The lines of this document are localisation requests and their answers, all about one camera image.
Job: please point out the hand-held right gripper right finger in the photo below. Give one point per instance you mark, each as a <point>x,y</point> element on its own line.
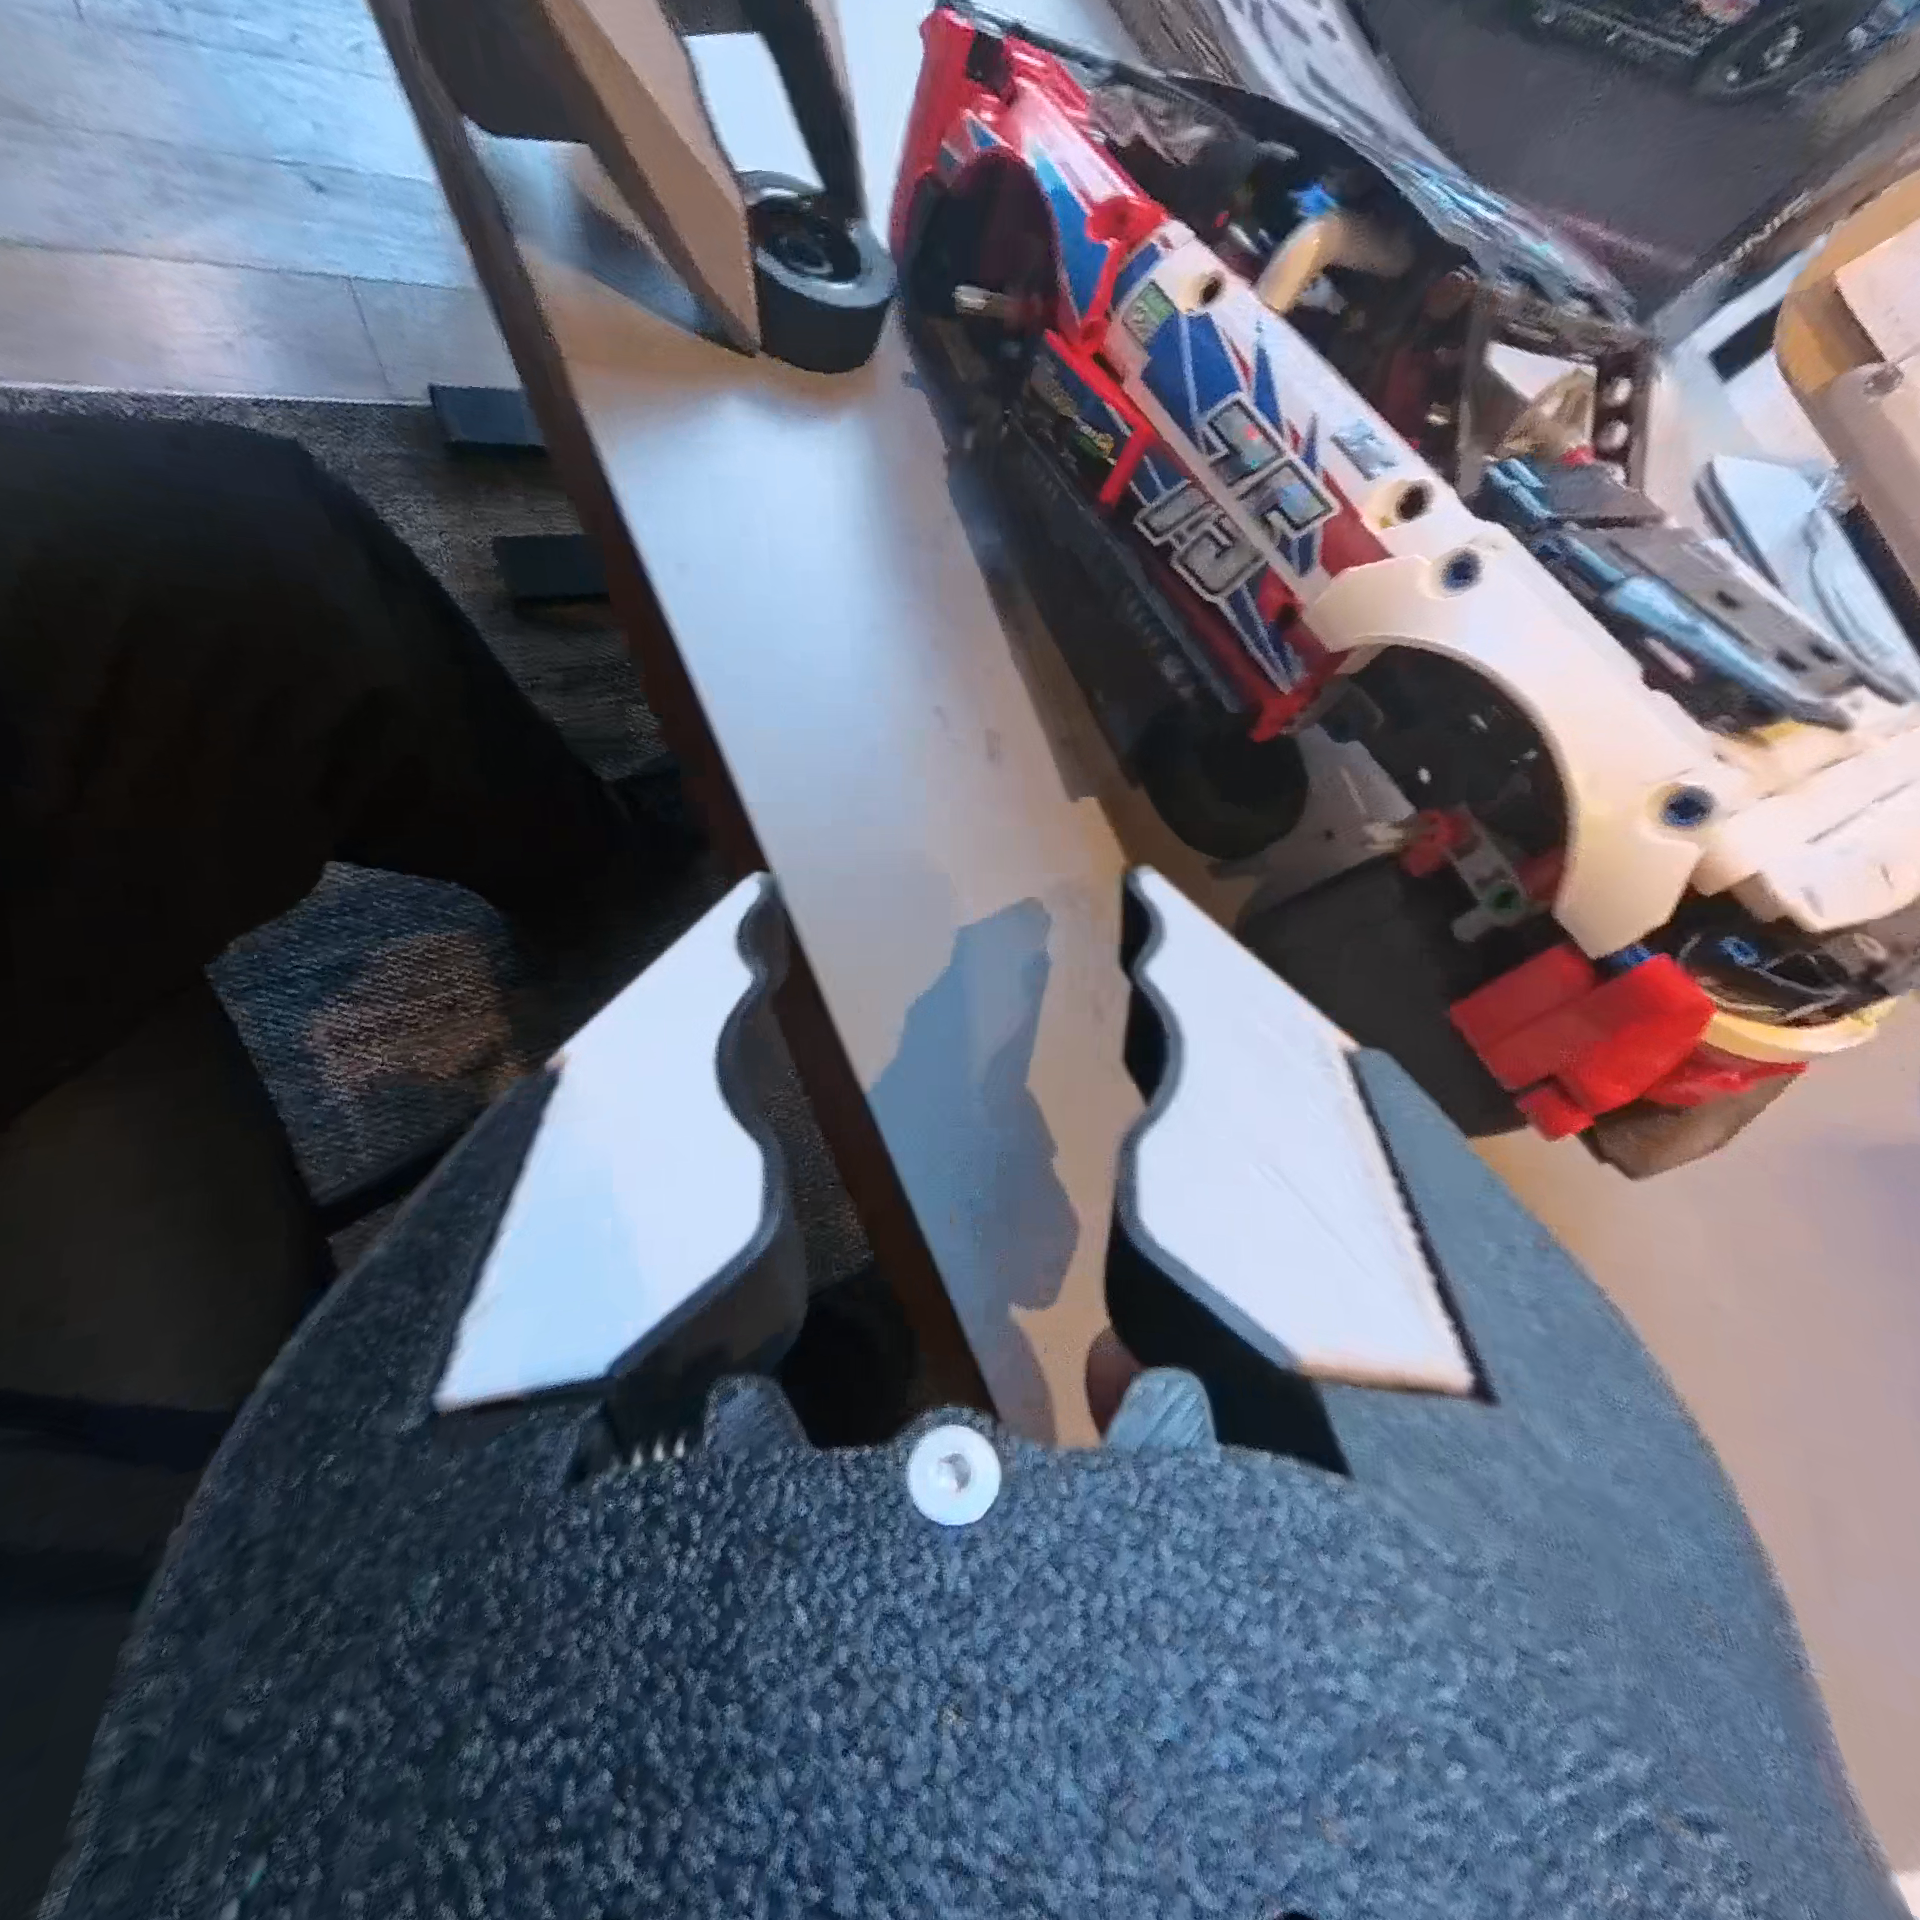
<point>1291,1200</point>

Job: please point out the black floor block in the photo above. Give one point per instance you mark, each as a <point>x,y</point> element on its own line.
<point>486,418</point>
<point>553,566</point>

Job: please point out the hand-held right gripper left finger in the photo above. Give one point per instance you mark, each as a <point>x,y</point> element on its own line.
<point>630,1200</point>

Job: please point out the person's brown shirt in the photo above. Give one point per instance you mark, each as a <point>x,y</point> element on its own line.
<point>138,1245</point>

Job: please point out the dark toy car box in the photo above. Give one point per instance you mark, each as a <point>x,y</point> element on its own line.
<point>1575,166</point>

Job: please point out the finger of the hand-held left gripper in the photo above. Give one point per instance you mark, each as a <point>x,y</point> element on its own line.
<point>665,195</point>
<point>751,105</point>

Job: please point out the white brick toy race car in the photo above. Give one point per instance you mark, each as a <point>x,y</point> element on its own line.
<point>1349,495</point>

